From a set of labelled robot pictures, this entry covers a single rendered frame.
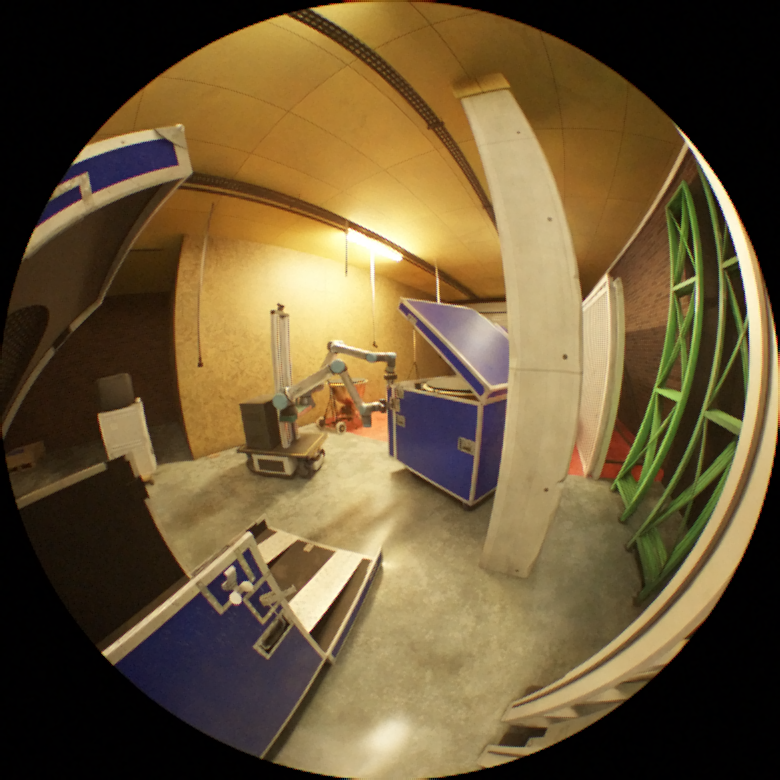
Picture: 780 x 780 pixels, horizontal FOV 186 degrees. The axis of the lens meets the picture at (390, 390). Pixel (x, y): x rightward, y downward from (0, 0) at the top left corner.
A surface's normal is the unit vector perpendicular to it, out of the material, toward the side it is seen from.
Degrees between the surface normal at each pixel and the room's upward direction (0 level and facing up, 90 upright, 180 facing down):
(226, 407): 90
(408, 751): 0
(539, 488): 90
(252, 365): 90
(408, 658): 0
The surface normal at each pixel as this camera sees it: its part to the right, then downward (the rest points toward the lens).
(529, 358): -0.58, 0.16
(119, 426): 0.81, 0.07
